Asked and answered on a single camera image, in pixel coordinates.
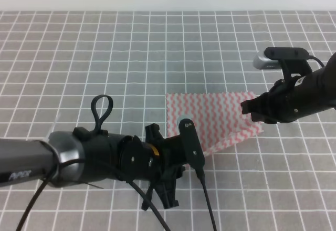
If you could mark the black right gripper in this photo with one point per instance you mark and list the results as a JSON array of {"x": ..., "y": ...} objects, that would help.
[{"x": 305, "y": 98}]

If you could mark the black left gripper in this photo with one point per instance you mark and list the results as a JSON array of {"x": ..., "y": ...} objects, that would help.
[{"x": 156, "y": 160}]

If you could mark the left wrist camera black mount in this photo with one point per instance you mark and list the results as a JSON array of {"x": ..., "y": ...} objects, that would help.
[{"x": 191, "y": 143}]

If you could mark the pink white wavy striped towel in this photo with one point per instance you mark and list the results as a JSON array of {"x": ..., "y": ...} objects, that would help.
[{"x": 218, "y": 121}]

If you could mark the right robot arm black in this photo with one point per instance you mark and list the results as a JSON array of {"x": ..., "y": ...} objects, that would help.
[{"x": 325, "y": 77}]

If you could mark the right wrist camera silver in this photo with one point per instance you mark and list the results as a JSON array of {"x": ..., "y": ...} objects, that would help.
[{"x": 291, "y": 60}]

